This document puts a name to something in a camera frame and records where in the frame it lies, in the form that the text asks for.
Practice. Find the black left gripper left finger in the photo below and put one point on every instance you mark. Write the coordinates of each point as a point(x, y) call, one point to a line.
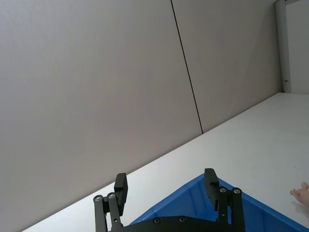
point(115, 207)

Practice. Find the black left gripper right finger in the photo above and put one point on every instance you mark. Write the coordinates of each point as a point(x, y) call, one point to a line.
point(212, 188)

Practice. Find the person's hand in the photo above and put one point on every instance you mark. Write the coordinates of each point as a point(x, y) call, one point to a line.
point(303, 194)

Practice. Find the blue plastic bin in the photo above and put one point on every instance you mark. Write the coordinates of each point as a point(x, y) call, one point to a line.
point(183, 201)

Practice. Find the grey door frame post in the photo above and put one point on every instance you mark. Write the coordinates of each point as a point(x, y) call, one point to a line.
point(282, 43)

